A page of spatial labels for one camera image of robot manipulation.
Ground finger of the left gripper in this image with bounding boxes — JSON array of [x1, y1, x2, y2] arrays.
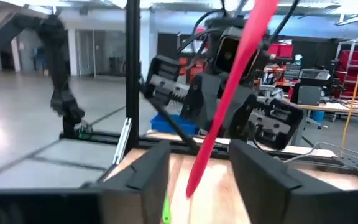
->
[[181, 73, 224, 132], [227, 92, 259, 141]]

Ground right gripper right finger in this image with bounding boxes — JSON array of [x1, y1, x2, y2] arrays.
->
[[227, 139, 358, 224]]

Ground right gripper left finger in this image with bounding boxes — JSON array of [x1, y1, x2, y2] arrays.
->
[[0, 139, 172, 224]]

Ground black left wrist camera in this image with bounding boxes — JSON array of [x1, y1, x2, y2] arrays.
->
[[213, 26, 262, 77]]

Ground black aluminium table frame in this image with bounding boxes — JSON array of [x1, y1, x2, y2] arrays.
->
[[59, 0, 291, 158]]

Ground red storage bins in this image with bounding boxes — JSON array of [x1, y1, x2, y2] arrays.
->
[[267, 43, 294, 59]]

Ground silver frame bracket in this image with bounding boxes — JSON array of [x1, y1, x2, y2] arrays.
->
[[112, 116, 133, 166]]

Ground red silicone spoon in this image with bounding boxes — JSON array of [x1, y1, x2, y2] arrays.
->
[[185, 0, 281, 199]]

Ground grey metal box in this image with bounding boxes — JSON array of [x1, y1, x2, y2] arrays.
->
[[290, 84, 323, 106]]

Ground wooden top work desk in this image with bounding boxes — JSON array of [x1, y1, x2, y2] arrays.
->
[[284, 99, 358, 147]]

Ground green silicone spatula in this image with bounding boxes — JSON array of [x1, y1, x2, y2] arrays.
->
[[161, 192, 172, 224]]

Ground glass double door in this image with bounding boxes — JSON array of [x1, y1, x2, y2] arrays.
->
[[75, 29, 127, 78]]

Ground blue storage bin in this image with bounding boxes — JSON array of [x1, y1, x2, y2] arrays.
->
[[150, 113, 199, 135]]

